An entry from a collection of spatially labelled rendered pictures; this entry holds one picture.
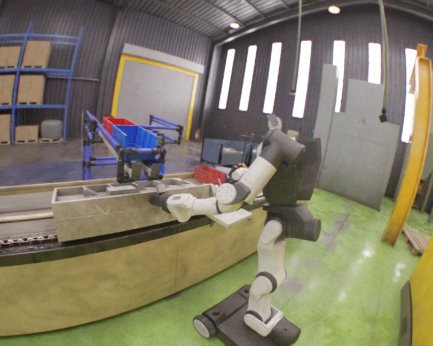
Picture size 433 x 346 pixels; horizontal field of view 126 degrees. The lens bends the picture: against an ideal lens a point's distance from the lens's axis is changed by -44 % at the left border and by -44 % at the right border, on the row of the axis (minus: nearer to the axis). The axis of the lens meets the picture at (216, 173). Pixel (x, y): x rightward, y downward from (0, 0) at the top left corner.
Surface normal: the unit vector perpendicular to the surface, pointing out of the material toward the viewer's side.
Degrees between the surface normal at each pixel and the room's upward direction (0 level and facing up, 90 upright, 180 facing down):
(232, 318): 0
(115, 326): 0
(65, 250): 90
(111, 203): 80
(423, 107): 90
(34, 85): 90
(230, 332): 0
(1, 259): 90
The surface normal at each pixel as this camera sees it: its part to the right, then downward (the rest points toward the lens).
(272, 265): -0.71, 0.07
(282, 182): -0.30, 0.25
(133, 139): 0.66, 0.34
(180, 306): 0.15, -0.96
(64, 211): 0.69, 0.11
